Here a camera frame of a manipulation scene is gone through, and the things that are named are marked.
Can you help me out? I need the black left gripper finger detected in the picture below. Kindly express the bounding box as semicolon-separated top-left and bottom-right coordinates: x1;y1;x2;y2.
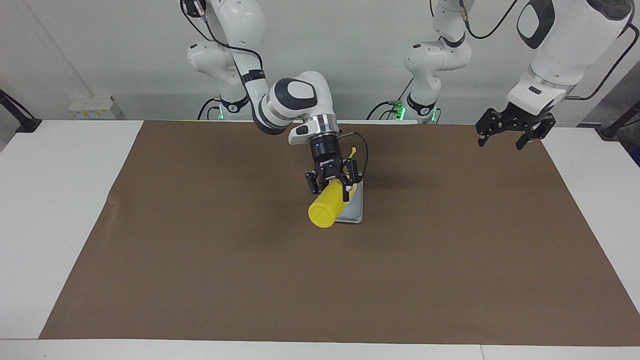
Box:
516;125;546;151
476;109;498;147

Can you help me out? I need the yellow squeeze bottle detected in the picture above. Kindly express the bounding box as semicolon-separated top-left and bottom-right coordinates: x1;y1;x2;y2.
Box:
308;146;360;229

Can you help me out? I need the silver digital kitchen scale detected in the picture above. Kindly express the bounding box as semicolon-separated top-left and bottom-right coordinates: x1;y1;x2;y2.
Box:
334;177;364;224

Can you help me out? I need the black stand clamp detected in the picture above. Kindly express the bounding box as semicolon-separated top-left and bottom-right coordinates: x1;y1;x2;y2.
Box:
0;89;42;133
597;100;640;139

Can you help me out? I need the brown paper mat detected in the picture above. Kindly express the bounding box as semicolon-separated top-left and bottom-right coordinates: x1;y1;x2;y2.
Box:
39;120;640;347

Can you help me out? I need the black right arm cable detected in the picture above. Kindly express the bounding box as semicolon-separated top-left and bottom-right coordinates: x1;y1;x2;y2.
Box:
180;0;369;177

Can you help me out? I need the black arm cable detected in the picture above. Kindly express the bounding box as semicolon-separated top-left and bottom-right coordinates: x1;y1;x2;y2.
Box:
460;0;640;101
180;0;369;177

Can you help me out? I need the black base cable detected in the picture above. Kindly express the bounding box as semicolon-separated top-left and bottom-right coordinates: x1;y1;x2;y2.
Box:
197;96;223;121
366;77;416;121

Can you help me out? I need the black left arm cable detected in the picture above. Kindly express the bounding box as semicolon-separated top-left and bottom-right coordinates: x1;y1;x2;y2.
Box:
460;0;640;101

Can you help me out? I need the white wall socket strip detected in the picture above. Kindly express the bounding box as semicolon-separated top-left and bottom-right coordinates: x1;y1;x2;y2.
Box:
69;96;117;120

